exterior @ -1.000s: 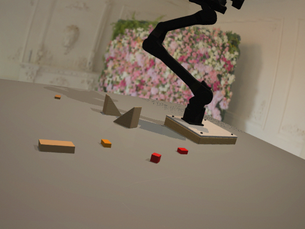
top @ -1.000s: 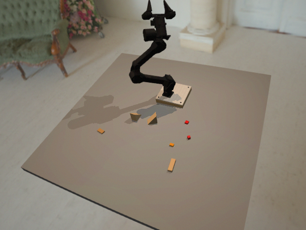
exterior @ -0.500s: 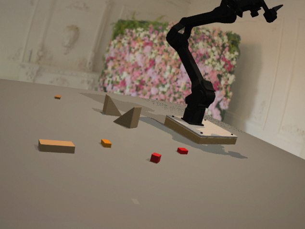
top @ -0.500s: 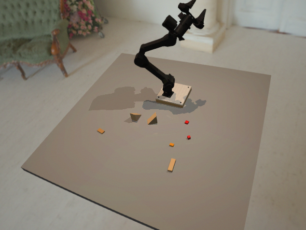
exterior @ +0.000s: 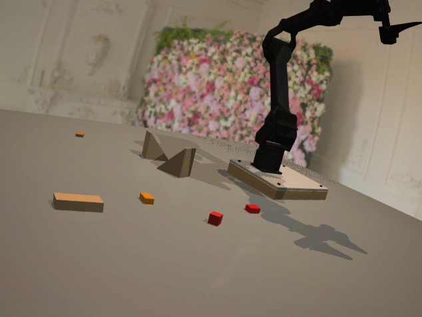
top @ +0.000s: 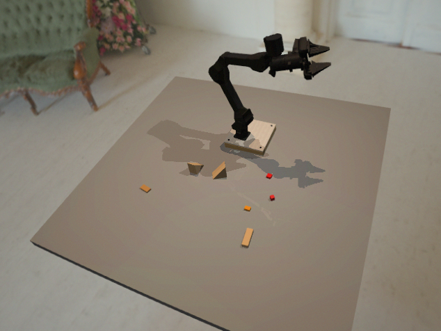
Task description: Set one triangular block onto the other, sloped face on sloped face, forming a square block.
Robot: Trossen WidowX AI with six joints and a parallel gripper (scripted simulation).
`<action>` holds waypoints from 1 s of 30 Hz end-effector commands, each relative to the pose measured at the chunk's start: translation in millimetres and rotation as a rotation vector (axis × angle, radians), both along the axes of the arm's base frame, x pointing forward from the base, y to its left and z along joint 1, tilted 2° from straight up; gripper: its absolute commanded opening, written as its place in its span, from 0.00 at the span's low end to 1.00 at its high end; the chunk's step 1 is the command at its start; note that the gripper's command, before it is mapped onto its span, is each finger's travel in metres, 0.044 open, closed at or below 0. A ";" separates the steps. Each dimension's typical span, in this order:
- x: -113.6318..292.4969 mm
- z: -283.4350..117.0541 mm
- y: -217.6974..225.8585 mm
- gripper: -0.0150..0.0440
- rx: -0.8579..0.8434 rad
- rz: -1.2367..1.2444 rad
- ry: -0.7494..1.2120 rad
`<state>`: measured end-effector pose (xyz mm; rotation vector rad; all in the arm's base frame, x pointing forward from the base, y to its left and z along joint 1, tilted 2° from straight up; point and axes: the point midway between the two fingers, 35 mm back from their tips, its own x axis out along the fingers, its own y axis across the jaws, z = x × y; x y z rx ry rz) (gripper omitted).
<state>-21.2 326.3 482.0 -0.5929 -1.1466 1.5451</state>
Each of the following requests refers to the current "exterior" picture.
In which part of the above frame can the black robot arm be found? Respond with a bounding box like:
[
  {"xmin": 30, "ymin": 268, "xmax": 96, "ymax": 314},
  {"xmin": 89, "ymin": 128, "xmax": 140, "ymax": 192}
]
[{"xmin": 250, "ymin": 0, "xmax": 357, "ymax": 174}]

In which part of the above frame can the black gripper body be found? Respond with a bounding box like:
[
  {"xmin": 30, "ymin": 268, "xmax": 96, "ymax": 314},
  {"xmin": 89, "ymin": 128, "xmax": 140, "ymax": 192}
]
[{"xmin": 350, "ymin": 0, "xmax": 397, "ymax": 45}]

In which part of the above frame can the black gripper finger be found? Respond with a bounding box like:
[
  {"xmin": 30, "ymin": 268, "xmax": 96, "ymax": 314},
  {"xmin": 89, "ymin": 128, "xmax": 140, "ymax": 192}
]
[{"xmin": 390, "ymin": 22, "xmax": 422, "ymax": 39}]

